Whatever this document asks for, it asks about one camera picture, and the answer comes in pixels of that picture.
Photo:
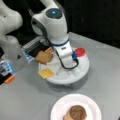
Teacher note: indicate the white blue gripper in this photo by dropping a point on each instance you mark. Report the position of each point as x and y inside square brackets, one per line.
[65, 54]

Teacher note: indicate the yellow cheese slice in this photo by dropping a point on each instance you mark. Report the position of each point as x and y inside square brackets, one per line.
[46, 73]

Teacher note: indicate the brown round meat patty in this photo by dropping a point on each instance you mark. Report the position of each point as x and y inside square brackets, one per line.
[77, 112]

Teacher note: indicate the toasted bread slice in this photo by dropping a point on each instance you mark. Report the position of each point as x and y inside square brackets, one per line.
[43, 57]
[68, 117]

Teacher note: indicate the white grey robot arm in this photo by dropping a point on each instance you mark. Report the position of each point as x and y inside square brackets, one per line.
[50, 23]

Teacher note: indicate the red tomato slice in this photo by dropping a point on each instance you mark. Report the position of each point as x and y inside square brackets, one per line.
[80, 52]

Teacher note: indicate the white divided round tray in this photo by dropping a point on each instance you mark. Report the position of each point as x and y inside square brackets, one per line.
[63, 70]

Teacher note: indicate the white paper plate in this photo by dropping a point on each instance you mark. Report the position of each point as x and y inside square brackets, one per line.
[63, 105]

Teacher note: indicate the blue orange background device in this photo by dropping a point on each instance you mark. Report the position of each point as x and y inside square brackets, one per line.
[6, 72]

